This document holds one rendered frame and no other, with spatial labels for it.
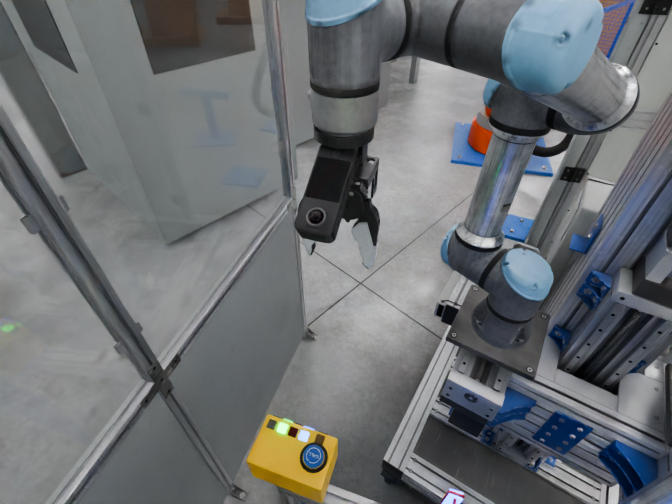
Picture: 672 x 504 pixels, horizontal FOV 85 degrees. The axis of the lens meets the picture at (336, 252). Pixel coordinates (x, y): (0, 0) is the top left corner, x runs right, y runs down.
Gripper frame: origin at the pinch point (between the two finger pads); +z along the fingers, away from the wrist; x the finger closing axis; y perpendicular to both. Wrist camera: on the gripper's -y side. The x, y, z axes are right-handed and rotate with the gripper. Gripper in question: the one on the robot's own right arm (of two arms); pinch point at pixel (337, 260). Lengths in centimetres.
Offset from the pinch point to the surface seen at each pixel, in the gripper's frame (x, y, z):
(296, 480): 1.7, -19.2, 40.9
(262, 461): 9.3, -18.4, 40.8
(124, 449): 46, -23, 56
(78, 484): 45, -33, 48
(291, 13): 140, 296, 25
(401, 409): -17, 52, 148
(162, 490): 46, -24, 85
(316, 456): -0.6, -14.5, 39.8
